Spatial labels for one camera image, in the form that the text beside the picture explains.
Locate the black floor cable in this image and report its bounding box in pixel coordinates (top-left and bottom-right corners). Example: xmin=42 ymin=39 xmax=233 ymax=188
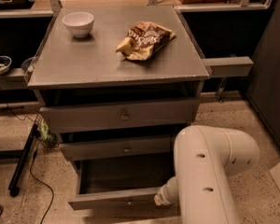
xmin=0 ymin=77 xmax=55 ymax=224

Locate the green packet in wire basket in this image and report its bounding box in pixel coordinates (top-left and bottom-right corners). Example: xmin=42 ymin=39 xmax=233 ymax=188
xmin=38 ymin=119 xmax=55 ymax=147

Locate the brown chip bag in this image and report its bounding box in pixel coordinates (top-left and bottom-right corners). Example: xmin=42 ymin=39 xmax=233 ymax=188
xmin=116 ymin=21 xmax=176 ymax=61

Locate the grey top drawer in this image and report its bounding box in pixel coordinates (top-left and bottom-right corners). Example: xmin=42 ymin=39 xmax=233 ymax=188
xmin=40 ymin=98 xmax=200 ymax=133

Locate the grey drawer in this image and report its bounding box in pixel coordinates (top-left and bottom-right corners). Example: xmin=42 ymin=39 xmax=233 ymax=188
xmin=60 ymin=134 xmax=175 ymax=161
xmin=68 ymin=152 xmax=175 ymax=210
xmin=40 ymin=98 xmax=200 ymax=133

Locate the grey middle drawer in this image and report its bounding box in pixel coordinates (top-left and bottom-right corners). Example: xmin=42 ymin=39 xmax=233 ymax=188
xmin=60 ymin=134 xmax=175 ymax=161

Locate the grey drawer cabinet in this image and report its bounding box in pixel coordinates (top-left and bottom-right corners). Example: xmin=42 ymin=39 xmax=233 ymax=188
xmin=26 ymin=5 xmax=211 ymax=173

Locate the white ceramic bowl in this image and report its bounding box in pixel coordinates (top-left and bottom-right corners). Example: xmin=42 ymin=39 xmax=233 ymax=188
xmin=63 ymin=12 xmax=94 ymax=37

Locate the grey bottom drawer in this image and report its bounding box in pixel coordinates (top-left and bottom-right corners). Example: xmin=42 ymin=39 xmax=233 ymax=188
xmin=68 ymin=152 xmax=175 ymax=210

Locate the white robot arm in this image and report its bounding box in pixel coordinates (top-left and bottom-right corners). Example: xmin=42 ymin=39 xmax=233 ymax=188
xmin=154 ymin=125 xmax=259 ymax=224

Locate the black metal floor bar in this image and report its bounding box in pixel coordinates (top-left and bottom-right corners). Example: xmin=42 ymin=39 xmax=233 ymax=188
xmin=8 ymin=124 xmax=38 ymax=197

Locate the grey side rail block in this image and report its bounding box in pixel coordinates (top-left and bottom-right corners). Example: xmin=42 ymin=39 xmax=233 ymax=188
xmin=203 ymin=57 xmax=254 ymax=78

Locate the clear glass bowl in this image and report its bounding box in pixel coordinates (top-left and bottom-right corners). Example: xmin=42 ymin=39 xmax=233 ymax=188
xmin=21 ymin=57 xmax=38 ymax=73

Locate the blue patterned bowl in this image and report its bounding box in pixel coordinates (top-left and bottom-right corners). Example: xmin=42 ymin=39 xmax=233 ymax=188
xmin=0 ymin=56 xmax=12 ymax=75

